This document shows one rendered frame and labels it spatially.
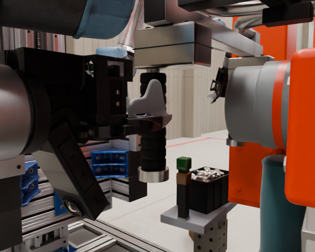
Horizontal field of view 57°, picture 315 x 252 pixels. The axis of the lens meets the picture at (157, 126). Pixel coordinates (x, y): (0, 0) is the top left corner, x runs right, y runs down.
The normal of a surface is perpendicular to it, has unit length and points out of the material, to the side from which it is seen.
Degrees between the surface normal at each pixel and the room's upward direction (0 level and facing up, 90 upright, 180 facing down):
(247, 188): 90
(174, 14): 90
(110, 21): 137
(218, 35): 90
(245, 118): 109
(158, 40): 90
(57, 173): 120
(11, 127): 101
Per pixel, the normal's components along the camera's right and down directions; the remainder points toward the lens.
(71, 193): -0.50, 0.57
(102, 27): 0.37, 0.89
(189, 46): -0.56, 0.08
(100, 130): 0.08, 0.11
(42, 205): 0.75, 0.07
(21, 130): 0.81, 0.24
